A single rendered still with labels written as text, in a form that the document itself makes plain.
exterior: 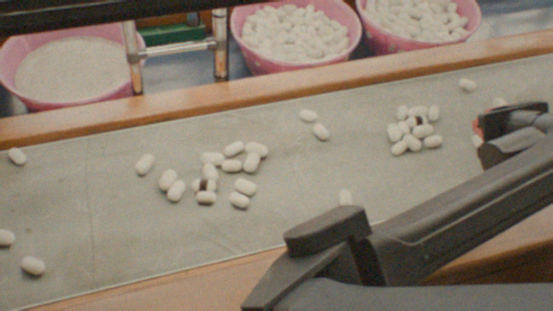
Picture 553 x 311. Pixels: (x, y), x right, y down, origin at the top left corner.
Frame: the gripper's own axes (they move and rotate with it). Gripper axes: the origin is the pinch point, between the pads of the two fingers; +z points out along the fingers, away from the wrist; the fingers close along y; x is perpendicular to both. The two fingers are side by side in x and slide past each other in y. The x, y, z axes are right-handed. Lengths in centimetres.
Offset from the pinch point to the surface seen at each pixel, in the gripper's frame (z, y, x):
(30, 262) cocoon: 8, 65, 7
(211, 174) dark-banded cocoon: 15.0, 38.1, 2.0
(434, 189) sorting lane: 7.8, 3.8, 10.5
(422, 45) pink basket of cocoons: 32.9, -11.3, -11.6
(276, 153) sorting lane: 18.9, 26.1, 1.5
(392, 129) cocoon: 16.6, 5.5, 1.0
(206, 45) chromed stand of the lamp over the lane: 26.7, 33.3, -18.0
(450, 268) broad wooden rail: -5.5, 10.0, 18.1
